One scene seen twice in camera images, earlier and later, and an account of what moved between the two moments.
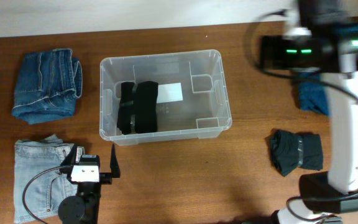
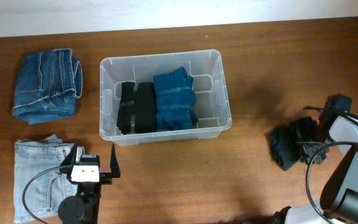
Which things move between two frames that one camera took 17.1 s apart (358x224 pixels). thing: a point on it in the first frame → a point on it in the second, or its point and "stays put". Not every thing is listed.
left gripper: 107,177 stays put
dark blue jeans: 48,84 stays put
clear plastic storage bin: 192,100 stays put
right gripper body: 268,53 → 314,137
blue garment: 312,96 → 174,100
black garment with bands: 137,111 stays put
